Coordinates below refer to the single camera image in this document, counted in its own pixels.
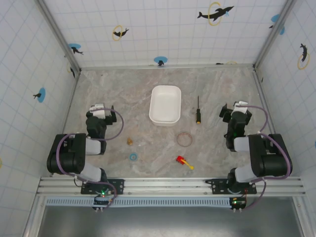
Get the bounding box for dolphins with yellow ring sticker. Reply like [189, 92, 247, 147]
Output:
[197, 1, 235, 27]

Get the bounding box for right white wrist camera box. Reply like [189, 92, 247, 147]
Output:
[233, 100, 249, 114]

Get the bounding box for left green circuit board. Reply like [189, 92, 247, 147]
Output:
[93, 194, 112, 211]

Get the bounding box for blue circle turtle sticker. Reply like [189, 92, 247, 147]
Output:
[33, 87, 46, 103]

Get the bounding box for dolphin yellow ring wall sticker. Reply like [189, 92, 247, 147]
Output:
[297, 43, 311, 70]

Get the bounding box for blue circle shark sticker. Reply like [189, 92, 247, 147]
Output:
[68, 43, 84, 55]

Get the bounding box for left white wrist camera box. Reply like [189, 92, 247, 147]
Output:
[89, 103, 107, 119]

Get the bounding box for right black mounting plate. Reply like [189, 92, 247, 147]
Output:
[205, 178, 258, 196]

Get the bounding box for clear brown ring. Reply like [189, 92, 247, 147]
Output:
[176, 132, 194, 148]

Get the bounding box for blue circle fish sticker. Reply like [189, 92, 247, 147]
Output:
[154, 56, 168, 67]

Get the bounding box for aluminium corner post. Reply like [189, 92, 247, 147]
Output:
[253, 0, 298, 70]
[36, 0, 81, 73]

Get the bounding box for orca with yellow ring sticker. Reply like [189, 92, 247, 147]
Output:
[112, 25, 130, 41]

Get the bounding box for right green circuit board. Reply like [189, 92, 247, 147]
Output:
[229, 197, 247, 211]

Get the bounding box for red yellow toy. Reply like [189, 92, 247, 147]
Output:
[175, 155, 195, 170]

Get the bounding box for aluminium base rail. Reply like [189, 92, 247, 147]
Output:
[36, 176, 306, 197]

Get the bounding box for black yellow handle screwdriver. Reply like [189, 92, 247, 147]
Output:
[195, 95, 202, 124]

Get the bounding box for white plastic bin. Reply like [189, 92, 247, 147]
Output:
[149, 85, 182, 127]

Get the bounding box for aluminium table edge rail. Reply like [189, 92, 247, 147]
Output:
[79, 63, 256, 72]

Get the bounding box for green circuit board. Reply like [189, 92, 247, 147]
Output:
[229, 197, 247, 211]
[93, 194, 112, 211]

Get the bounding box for black mounting plate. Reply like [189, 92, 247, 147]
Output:
[80, 178, 125, 196]
[205, 178, 258, 196]

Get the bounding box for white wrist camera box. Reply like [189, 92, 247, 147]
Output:
[233, 100, 249, 114]
[89, 103, 107, 119]

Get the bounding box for white slotted cable duct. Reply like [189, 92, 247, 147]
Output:
[45, 197, 234, 207]

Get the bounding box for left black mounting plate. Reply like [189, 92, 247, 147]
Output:
[80, 178, 125, 196]

